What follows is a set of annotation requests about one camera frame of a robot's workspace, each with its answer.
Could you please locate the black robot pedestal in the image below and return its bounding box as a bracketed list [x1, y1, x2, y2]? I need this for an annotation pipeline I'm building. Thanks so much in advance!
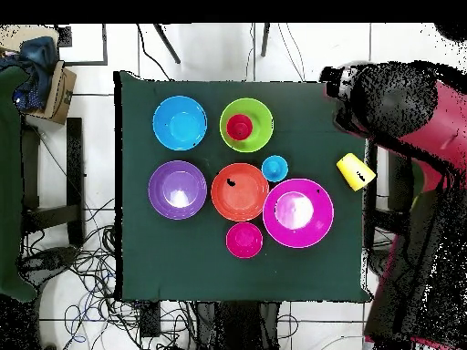
[194, 300, 283, 350]

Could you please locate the green cloth side table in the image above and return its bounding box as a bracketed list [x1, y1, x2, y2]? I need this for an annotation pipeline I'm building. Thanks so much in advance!
[0, 65, 39, 303]

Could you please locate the cardboard box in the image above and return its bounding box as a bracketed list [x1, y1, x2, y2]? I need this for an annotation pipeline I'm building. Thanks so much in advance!
[26, 59, 78, 126]

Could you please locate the large magenta bowl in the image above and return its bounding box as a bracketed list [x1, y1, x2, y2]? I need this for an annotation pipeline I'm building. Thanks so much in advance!
[262, 178, 335, 250]

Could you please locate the black stool frame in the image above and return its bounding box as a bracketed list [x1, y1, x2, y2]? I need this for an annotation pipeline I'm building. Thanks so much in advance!
[20, 117, 86, 248]
[364, 141, 413, 249]

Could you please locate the green bowl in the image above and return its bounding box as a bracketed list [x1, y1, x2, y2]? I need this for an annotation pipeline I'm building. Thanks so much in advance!
[219, 97, 275, 153]

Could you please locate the blue fabric bag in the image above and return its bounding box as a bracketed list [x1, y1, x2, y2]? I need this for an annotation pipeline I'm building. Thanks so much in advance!
[0, 35, 60, 112]

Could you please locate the purple bowl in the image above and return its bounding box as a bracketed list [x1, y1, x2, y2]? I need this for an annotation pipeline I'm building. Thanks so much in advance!
[148, 160, 208, 221]

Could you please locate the red cup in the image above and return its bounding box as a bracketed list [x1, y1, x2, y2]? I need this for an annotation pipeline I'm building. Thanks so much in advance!
[225, 113, 254, 142]

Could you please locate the blue bowl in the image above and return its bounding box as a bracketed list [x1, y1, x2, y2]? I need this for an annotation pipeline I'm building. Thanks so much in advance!
[151, 95, 208, 151]

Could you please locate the black power adapter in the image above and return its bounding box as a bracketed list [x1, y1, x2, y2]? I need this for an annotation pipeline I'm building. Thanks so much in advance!
[139, 301, 162, 339]

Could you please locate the black framed board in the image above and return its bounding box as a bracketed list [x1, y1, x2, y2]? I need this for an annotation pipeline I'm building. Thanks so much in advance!
[57, 23, 109, 67]

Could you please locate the yellow cup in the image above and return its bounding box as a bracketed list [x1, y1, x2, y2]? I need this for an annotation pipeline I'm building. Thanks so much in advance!
[336, 151, 378, 192]

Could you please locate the orange bowl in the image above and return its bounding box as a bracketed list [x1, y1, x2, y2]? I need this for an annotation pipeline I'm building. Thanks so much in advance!
[210, 162, 270, 222]

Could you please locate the floor cable tangle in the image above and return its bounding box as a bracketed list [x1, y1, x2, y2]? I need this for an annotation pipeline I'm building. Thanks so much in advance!
[21, 198, 196, 350]

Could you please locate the dark green table cloth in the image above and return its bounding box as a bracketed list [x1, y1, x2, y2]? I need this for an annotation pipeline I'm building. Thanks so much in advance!
[113, 69, 379, 304]

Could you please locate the small pink bowl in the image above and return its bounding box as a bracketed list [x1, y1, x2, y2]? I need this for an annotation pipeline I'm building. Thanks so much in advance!
[225, 221, 264, 260]

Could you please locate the black tripod leg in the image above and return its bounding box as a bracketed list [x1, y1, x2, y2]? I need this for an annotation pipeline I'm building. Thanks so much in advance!
[260, 23, 272, 58]
[152, 23, 182, 66]

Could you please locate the black chair base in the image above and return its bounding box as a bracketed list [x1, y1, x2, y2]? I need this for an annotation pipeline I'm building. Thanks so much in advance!
[19, 246, 79, 280]

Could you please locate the blue cup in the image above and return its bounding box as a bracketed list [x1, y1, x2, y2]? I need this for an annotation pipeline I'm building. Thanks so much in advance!
[261, 154, 289, 183]

